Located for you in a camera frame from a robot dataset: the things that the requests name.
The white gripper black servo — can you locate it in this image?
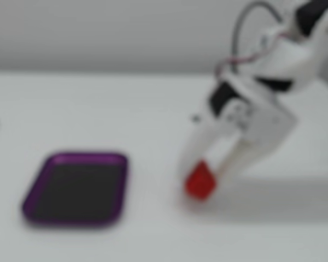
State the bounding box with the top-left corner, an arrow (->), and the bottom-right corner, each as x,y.
179,72 -> 298,178

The purple metal tray black base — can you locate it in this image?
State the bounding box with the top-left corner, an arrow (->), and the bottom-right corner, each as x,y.
21,151 -> 130,229

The thin red wire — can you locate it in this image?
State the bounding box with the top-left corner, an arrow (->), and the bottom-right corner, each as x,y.
214,29 -> 288,78

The red textured rectangular block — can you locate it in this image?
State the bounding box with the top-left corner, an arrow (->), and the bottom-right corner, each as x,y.
184,159 -> 218,202

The grey looped cable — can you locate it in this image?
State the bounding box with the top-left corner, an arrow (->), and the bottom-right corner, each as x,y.
230,1 -> 284,75

